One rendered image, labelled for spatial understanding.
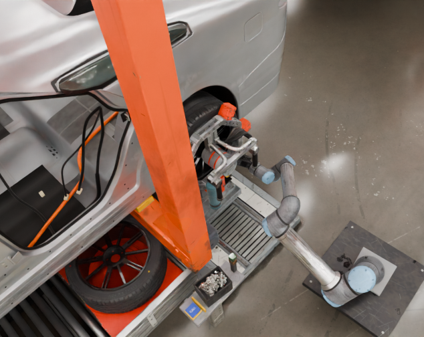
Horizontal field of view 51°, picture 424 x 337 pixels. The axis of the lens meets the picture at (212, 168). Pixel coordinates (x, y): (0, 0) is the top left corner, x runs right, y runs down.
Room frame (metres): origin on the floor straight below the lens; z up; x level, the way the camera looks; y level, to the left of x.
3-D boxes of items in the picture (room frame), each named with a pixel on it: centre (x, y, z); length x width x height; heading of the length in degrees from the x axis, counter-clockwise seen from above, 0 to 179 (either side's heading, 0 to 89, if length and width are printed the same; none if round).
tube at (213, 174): (1.69, -0.01, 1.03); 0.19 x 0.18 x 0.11; 39
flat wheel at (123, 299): (1.40, 0.74, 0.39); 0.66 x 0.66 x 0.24
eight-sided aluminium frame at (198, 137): (1.85, -0.01, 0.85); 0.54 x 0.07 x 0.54; 129
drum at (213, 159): (1.79, -0.05, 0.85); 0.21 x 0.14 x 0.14; 39
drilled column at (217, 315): (1.04, 0.13, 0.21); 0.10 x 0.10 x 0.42; 39
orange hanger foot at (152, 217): (1.54, 0.40, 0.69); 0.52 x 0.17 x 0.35; 39
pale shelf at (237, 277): (1.06, 0.11, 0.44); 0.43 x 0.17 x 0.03; 129
